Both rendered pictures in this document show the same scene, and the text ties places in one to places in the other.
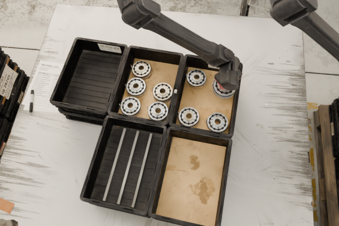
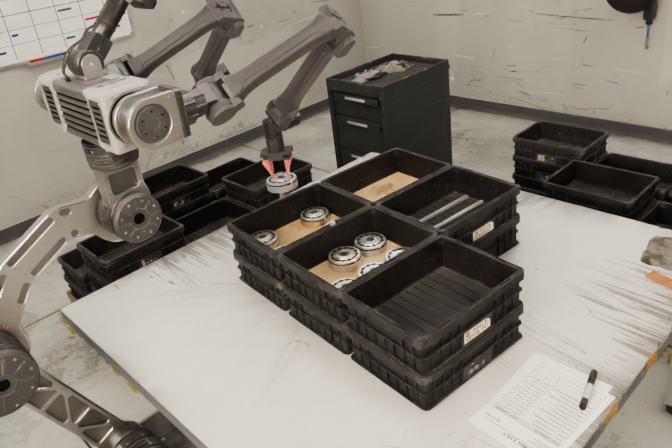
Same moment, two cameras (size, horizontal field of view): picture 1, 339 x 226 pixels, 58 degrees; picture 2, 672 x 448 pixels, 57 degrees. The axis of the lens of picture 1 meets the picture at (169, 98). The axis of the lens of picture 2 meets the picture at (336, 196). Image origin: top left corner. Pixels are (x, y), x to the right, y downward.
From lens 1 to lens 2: 231 cm
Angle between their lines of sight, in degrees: 85
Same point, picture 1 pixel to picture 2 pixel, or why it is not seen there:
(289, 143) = not seen: hidden behind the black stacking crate
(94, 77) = (432, 318)
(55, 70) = (514, 429)
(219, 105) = (292, 232)
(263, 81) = (206, 271)
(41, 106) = (569, 375)
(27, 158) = (613, 314)
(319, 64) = (44, 427)
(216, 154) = not seen: hidden behind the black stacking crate
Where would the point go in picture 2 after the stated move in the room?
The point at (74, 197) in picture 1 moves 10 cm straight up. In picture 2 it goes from (546, 257) to (546, 231)
